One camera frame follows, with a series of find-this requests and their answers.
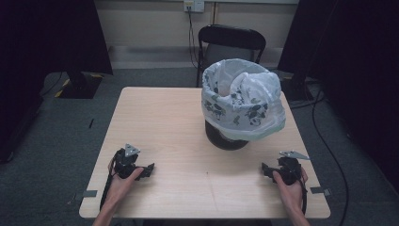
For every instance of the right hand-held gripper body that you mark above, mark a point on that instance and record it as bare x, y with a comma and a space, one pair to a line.
290, 169

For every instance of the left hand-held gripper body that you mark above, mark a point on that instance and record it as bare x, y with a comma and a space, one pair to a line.
124, 163

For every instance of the person's right hand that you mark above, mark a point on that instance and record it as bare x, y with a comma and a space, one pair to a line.
290, 191

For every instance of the person's left hand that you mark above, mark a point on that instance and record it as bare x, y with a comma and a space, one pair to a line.
119, 188

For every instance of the grey tape piece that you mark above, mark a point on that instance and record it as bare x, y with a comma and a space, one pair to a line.
90, 193
320, 190

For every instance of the black trash bin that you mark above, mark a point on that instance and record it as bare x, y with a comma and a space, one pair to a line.
224, 141

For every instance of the white panda print bin bag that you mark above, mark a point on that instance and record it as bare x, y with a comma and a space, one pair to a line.
247, 103

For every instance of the black stand base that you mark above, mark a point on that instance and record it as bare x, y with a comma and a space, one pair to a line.
81, 88
296, 89

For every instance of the black curtain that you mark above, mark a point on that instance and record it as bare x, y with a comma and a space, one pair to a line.
354, 62
37, 47

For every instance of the black folding chair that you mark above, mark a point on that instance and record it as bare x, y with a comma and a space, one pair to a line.
232, 36

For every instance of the white wall socket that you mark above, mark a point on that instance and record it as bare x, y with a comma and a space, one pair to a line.
194, 5

